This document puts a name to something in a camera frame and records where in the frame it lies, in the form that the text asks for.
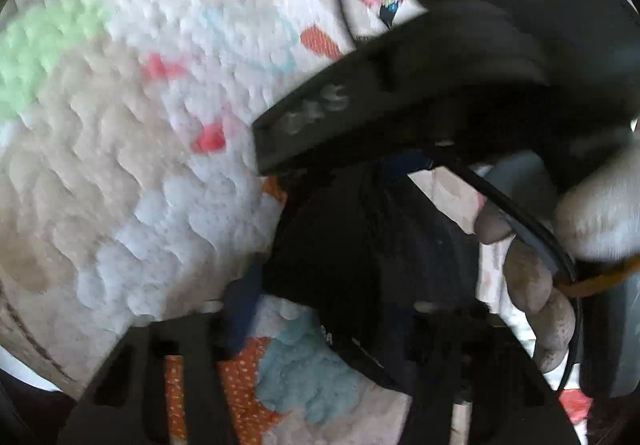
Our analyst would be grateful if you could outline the black pants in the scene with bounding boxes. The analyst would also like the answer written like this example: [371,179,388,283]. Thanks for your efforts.
[262,166,480,394]

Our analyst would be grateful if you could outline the grey gloved hand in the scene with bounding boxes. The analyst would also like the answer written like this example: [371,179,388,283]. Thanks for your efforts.
[474,126,639,373]

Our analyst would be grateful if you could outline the red floral bedsheet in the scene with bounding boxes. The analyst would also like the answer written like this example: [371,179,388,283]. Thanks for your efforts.
[559,389,592,425]

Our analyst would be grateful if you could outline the white printed cushion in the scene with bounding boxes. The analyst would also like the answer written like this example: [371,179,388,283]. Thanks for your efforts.
[344,0,426,42]

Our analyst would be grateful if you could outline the heart pattern quilt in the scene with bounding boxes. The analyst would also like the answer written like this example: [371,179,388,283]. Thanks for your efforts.
[0,0,551,445]

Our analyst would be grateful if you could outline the black cable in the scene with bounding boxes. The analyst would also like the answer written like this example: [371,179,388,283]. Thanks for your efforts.
[449,159,584,391]

